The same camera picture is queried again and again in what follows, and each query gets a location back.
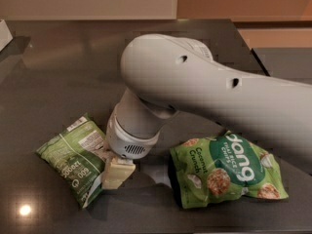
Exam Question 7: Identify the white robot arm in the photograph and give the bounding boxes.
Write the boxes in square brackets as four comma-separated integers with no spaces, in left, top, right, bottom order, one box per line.
[106,34,312,173]

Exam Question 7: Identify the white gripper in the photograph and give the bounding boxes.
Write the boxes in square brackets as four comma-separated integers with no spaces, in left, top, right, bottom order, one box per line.
[101,108,159,190]

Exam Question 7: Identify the dark green jalapeno chip bag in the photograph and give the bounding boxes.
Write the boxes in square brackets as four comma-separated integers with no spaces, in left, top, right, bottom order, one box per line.
[36,114,107,209]

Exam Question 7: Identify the light green rice chips bag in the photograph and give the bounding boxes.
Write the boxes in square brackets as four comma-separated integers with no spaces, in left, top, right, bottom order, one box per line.
[168,132,289,209]

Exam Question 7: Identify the white box at table edge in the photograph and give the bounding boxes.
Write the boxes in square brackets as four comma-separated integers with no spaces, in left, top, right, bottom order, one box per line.
[0,19,13,52]

